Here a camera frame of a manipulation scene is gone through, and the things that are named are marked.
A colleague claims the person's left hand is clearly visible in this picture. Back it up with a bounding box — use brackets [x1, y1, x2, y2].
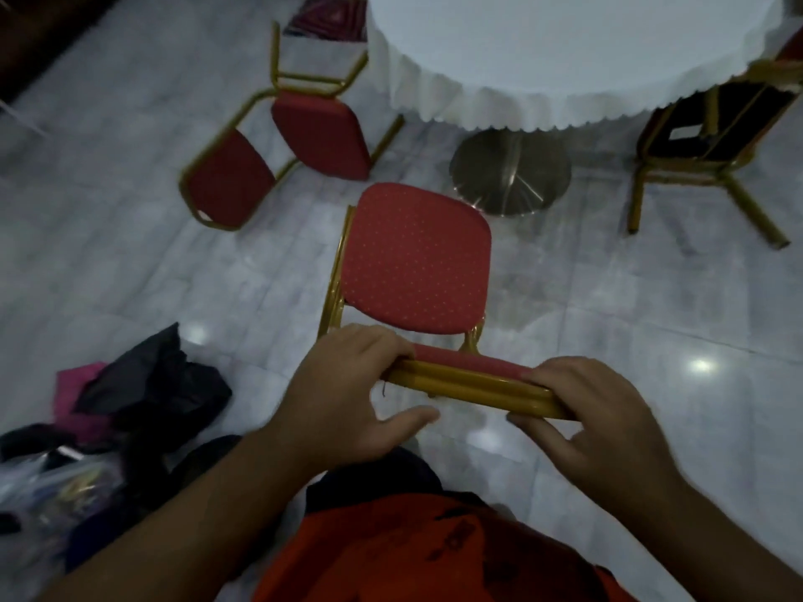
[274, 324, 441, 479]

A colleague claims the person's right hand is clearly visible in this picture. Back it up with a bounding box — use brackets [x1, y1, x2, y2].
[506, 356, 688, 514]

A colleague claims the red dotted gold banquet chair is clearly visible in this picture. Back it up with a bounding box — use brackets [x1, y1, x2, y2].
[317, 183, 575, 422]

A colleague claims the person's left forearm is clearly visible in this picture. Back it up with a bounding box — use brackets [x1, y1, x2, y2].
[38, 426, 327, 602]

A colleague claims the person's right forearm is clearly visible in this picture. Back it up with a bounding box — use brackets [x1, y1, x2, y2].
[618, 479, 803, 602]

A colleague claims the person's orange shirt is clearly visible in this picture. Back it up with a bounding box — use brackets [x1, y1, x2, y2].
[251, 492, 637, 602]

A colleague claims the black plastic bag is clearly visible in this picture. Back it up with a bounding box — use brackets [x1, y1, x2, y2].
[74, 323, 233, 433]

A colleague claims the round metal table base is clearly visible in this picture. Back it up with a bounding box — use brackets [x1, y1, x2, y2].
[449, 128, 573, 217]

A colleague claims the pink cloth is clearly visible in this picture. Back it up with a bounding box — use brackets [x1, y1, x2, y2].
[53, 362, 117, 446]

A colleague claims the gold banquet chair dark underside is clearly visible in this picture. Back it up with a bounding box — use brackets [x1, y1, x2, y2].
[627, 31, 803, 250]

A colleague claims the clear plastic bag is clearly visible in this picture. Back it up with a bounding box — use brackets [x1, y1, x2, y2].
[0, 448, 126, 546]

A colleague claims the white scalloped tablecloth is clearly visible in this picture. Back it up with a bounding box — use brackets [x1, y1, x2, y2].
[366, 0, 803, 133]

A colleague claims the red patterned cloth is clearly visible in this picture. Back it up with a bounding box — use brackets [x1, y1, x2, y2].
[284, 0, 368, 43]

